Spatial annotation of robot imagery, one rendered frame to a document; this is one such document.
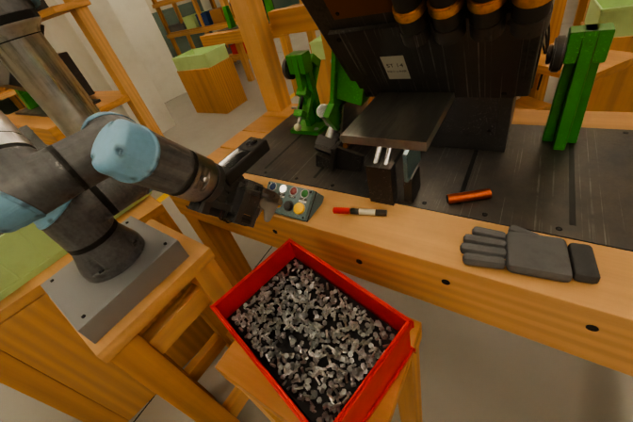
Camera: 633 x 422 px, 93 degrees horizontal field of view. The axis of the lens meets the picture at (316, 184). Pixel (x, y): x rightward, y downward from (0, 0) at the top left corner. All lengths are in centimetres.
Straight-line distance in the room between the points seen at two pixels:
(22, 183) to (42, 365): 105
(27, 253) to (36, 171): 84
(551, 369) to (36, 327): 181
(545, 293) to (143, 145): 64
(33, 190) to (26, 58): 33
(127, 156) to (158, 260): 47
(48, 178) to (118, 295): 40
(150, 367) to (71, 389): 67
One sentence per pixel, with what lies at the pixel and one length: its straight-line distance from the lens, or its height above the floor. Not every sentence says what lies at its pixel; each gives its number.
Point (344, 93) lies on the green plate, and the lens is 77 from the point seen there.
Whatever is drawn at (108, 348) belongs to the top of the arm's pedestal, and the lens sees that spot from 87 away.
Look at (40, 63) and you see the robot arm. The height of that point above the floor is 136.
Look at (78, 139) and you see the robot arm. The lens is 54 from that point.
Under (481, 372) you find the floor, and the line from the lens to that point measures 153.
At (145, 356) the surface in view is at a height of 74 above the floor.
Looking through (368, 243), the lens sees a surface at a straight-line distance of 67.
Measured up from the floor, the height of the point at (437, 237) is 90.
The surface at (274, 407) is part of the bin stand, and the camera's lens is 66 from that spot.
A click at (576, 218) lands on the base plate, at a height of 90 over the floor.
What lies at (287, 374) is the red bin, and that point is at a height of 88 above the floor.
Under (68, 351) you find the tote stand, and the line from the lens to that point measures 150.
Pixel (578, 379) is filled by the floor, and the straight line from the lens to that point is 161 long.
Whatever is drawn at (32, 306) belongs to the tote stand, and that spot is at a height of 74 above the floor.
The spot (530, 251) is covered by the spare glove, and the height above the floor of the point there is 93.
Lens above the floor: 140
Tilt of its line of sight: 36 degrees down
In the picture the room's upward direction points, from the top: 16 degrees counter-clockwise
